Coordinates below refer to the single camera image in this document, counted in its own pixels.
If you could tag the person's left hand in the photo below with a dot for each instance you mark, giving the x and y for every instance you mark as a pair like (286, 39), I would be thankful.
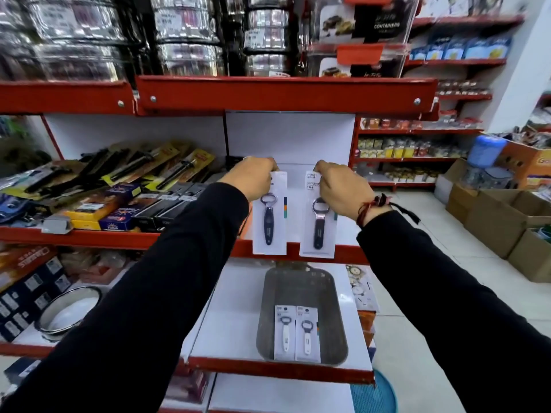
(247, 178)

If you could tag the person's right hand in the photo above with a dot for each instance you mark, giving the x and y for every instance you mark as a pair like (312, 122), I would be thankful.
(344, 189)

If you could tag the person's right fingers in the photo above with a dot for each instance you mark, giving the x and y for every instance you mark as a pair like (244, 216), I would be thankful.
(323, 167)

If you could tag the person's left fingers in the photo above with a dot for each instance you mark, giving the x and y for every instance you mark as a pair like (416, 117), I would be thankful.
(262, 162)

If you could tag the wide black carded bottle opener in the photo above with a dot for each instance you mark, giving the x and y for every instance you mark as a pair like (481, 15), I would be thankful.
(329, 236)

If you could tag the slim black carded bottle opener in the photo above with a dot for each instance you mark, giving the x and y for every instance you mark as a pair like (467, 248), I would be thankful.
(277, 232)

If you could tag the person's right forearm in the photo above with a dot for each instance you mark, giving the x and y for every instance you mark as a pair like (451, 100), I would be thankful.
(452, 318)

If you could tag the person's left forearm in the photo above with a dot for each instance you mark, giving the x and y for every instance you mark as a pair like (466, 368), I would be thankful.
(129, 318)

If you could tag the red metal shelf rack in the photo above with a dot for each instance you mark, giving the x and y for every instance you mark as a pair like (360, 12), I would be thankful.
(284, 94)

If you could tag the row of yellow jars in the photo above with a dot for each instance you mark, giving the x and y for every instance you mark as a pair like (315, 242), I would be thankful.
(404, 148)

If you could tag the row of black slim boxes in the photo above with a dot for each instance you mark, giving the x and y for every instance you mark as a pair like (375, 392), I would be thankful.
(168, 206)

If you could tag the clear container set pack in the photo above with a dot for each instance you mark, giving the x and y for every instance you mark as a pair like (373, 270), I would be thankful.
(366, 60)
(379, 21)

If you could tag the grey perforated metal tray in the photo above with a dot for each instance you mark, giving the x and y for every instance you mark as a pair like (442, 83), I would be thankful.
(301, 292)

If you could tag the carded kitchen timer pack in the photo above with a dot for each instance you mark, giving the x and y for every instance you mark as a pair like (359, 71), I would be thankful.
(363, 292)

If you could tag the pile of yellow carded peelers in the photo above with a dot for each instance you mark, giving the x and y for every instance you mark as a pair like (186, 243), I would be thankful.
(129, 163)

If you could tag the small brown cardboard box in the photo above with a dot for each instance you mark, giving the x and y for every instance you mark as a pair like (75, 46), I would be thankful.
(458, 204)

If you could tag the navy blue flat box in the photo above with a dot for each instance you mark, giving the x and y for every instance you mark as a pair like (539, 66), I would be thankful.
(122, 217)

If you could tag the row of wrapped steel pots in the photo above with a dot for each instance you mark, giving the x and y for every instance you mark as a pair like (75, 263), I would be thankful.
(185, 25)

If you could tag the blue lidded plastic jug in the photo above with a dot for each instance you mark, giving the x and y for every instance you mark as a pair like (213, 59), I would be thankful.
(486, 150)

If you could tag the red background shelf rack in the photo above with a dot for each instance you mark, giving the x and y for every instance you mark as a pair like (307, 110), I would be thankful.
(456, 62)

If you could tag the white carded bottle opener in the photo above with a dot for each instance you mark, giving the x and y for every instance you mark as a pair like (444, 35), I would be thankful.
(307, 337)
(285, 335)

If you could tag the yellow orange flat box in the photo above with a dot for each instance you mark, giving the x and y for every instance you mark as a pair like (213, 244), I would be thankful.
(92, 208)

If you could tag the large brown cardboard box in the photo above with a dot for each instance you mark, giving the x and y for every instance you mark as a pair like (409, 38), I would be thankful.
(495, 223)

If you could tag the row of blue packets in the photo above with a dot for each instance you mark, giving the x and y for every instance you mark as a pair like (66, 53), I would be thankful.
(460, 49)

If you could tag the pile of plastic wrapped goods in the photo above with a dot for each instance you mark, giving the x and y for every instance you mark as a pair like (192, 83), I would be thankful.
(99, 264)

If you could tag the orange cardboard box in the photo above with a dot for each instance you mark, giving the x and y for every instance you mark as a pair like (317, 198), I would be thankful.
(527, 161)

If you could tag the teal round mat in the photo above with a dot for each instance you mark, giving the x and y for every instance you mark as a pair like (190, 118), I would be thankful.
(374, 395)

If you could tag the round steel sieve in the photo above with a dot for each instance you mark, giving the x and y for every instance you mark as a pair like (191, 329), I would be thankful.
(66, 313)

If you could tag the orange printed box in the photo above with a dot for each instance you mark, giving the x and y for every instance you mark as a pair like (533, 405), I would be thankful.
(21, 266)

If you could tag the pile of navy labelled boxes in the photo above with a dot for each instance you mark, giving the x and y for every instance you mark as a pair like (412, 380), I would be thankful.
(26, 296)

